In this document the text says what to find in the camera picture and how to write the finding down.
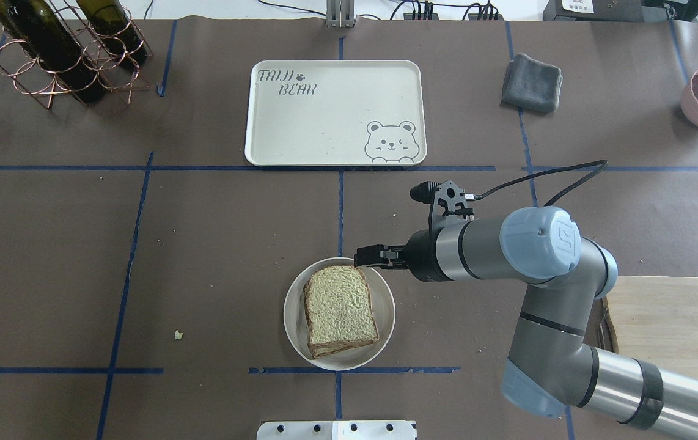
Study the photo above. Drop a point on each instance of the cream bear tray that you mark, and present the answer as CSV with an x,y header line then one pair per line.
x,y
335,112

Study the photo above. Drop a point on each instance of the dark wine bottle left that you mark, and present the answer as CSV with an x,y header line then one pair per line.
x,y
43,36

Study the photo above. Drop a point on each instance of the bread slice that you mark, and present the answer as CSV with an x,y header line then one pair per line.
x,y
338,311

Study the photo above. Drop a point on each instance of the folded grey cloth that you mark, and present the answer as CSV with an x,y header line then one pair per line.
x,y
532,85

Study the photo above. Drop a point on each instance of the copper wire bottle rack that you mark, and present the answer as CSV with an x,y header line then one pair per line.
x,y
31,79

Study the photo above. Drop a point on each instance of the white round plate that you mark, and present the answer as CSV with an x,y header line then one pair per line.
x,y
295,325

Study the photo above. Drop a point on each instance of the wooden cutting board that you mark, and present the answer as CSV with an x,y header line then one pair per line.
x,y
655,318

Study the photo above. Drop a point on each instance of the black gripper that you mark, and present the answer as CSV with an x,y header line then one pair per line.
x,y
421,256

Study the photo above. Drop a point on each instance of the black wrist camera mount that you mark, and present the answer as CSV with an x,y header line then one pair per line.
x,y
449,203

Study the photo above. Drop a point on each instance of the black computer box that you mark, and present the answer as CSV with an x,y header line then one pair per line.
x,y
608,11

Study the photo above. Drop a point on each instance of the aluminium frame post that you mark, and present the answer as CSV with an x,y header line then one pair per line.
x,y
340,14

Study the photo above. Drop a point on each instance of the dark wine bottle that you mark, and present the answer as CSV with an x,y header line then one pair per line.
x,y
120,37
43,36

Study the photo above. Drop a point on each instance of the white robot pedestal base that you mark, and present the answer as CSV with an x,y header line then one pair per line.
x,y
338,429

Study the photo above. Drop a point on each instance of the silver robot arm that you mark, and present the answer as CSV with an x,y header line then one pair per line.
x,y
548,367

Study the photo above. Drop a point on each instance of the dark wine bottle right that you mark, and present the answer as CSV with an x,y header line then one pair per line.
x,y
120,37

